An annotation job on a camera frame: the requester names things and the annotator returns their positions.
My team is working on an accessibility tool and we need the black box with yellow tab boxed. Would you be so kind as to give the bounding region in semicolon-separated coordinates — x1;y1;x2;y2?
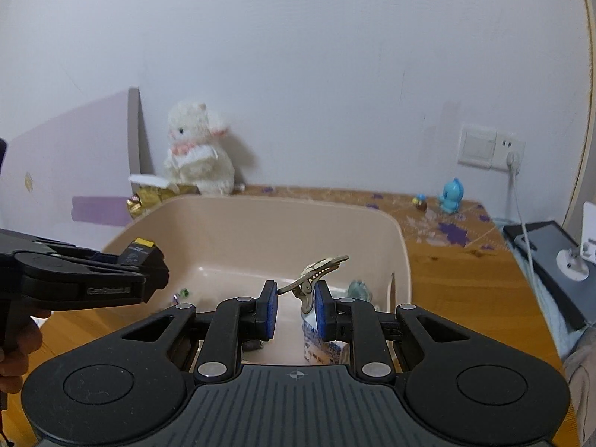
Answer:
117;237;156;266

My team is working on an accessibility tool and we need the white power cable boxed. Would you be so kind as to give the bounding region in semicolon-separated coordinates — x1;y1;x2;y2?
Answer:
504;150;542;299

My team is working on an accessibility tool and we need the teal cloth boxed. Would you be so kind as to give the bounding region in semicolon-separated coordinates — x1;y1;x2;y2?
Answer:
346;280;373;303

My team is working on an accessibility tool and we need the beige plastic storage basket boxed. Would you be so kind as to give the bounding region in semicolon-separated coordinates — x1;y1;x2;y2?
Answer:
101;194;413;367

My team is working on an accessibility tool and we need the white phone stand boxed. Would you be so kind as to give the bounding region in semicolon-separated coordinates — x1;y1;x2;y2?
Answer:
557;202;596;282

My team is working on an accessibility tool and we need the white wall socket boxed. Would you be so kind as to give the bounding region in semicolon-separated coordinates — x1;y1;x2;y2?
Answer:
457;125;525;174

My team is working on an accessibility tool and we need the blue bird figurine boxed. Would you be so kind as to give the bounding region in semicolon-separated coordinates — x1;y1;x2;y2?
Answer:
438;178;465;215

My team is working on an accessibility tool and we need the white plush lamb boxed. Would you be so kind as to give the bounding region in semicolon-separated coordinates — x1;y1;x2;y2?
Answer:
164;100;235;195

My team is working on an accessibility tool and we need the dark box with yellow stars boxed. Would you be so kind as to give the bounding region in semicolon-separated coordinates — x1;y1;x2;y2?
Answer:
242;340;263;352

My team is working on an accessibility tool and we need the small mushroom figurine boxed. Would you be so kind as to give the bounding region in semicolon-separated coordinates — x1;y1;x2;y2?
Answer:
412;194;427;211

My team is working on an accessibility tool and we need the gold tissue pack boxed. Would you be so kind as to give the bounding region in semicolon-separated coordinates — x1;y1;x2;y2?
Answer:
126;174;198;219

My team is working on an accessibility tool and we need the blue white tissue pack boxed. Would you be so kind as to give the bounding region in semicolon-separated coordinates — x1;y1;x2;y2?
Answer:
302;310;349;365

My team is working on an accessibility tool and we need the dark grey laptop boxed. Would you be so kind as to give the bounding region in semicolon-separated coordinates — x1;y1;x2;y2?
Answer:
526;220;595;330

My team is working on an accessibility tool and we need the person's left hand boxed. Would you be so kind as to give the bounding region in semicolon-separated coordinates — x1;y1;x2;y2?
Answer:
0;310;51;393

